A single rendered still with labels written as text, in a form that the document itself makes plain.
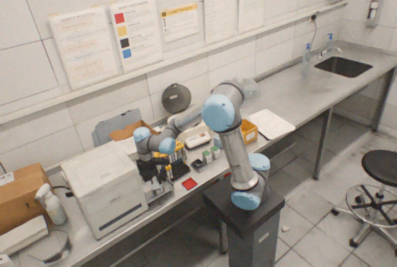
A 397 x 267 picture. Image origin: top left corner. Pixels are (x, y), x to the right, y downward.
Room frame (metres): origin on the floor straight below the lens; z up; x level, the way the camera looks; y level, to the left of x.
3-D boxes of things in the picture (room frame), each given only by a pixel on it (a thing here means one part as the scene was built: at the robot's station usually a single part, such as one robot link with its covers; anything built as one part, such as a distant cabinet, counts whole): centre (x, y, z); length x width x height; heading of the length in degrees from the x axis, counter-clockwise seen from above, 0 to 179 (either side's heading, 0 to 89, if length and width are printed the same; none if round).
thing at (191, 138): (1.59, 0.06, 0.94); 0.30 x 0.24 x 0.12; 25
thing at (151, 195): (1.06, 0.26, 0.92); 0.21 x 0.07 x 0.05; 124
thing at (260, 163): (0.96, -0.24, 1.11); 0.13 x 0.12 x 0.14; 154
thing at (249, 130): (1.50, -0.29, 0.92); 0.13 x 0.13 x 0.10; 32
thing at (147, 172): (1.06, 0.27, 1.10); 0.09 x 0.08 x 0.12; 124
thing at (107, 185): (1.03, 0.48, 1.03); 0.31 x 0.27 x 0.30; 124
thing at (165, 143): (1.03, 0.16, 1.26); 0.11 x 0.11 x 0.08; 64
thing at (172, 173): (1.23, 0.16, 0.93); 0.17 x 0.09 x 0.11; 124
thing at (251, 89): (2.12, -0.45, 0.94); 0.20 x 0.17 x 0.14; 105
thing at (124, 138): (1.44, 0.40, 0.95); 0.29 x 0.25 x 0.15; 34
